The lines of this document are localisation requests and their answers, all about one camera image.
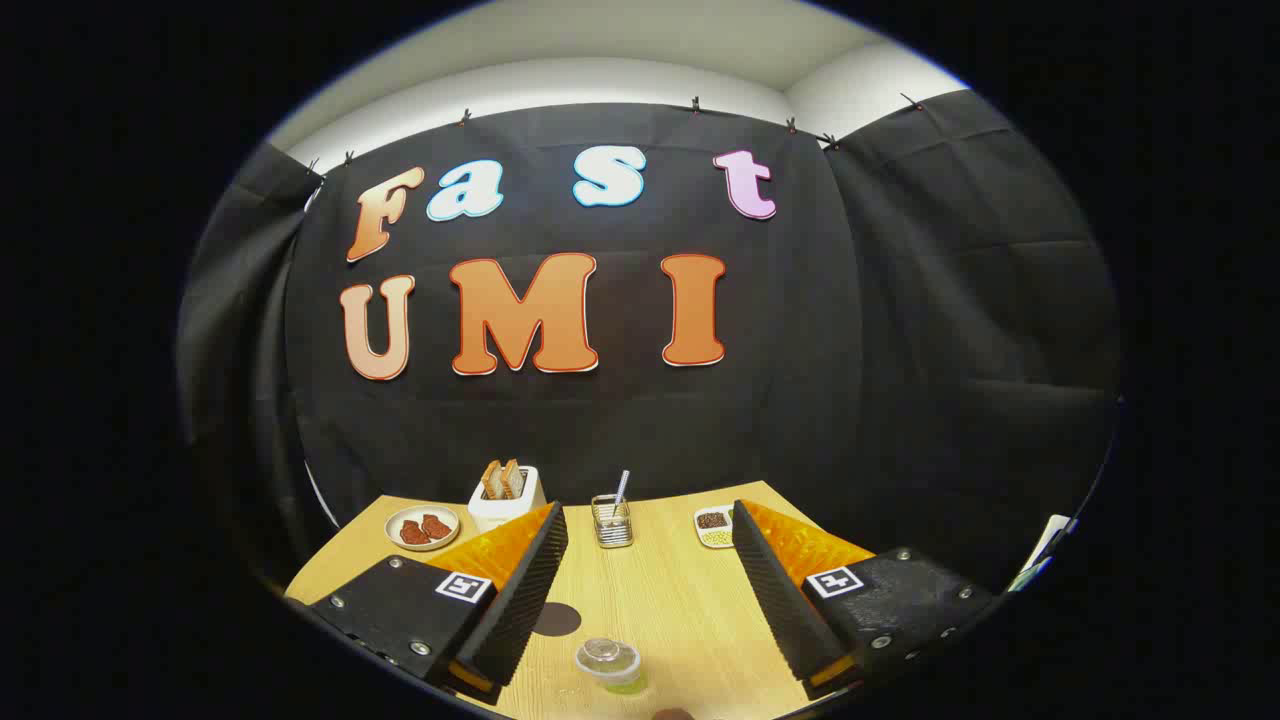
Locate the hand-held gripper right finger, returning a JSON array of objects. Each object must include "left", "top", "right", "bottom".
[{"left": 732, "top": 498, "right": 1001, "bottom": 701}]

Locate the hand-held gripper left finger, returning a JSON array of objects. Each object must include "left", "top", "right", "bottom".
[{"left": 308, "top": 500, "right": 570, "bottom": 707}]

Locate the clear plastic juice bottle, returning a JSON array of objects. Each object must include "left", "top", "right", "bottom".
[{"left": 575, "top": 638, "right": 643, "bottom": 697}]

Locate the white toaster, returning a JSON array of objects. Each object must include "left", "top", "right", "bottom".
[{"left": 468, "top": 465, "right": 548, "bottom": 534}]

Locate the white divided bean dish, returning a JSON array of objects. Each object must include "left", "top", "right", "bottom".
[{"left": 694, "top": 506, "right": 737, "bottom": 549}]

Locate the wooden table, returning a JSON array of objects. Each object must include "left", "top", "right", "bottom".
[{"left": 285, "top": 480, "right": 881, "bottom": 720}]

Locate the round white plate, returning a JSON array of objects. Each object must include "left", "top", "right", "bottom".
[{"left": 385, "top": 504, "right": 462, "bottom": 552}]

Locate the metal wire utensil holder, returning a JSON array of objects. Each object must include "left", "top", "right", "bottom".
[{"left": 591, "top": 494, "right": 635, "bottom": 549}]

